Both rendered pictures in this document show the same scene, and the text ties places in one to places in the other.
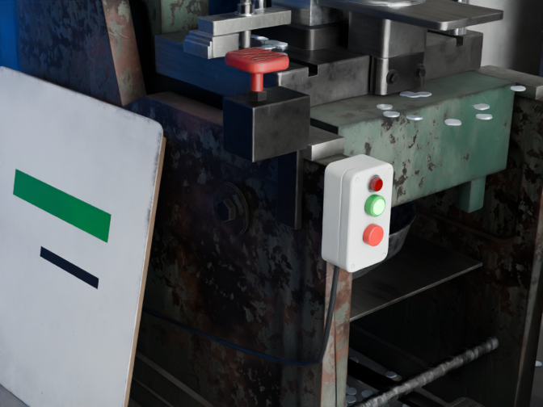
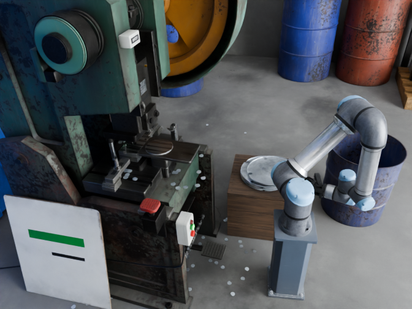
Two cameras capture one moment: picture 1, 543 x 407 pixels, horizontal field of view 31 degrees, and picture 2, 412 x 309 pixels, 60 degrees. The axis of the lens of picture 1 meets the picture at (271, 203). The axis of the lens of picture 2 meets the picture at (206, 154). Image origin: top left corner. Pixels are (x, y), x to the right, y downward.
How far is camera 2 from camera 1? 75 cm
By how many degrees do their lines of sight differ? 30
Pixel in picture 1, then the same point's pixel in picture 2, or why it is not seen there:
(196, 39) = (107, 186)
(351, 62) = (158, 173)
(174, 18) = (84, 169)
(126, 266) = (96, 253)
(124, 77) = (73, 195)
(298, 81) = (148, 190)
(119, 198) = (85, 233)
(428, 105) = (183, 176)
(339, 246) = (184, 241)
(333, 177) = (179, 225)
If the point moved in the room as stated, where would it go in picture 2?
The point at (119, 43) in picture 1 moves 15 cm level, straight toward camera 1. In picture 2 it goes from (67, 185) to (81, 202)
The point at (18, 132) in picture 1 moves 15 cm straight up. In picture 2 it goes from (24, 217) to (13, 193)
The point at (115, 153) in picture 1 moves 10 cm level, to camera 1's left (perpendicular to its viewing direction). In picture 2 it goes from (78, 220) to (56, 229)
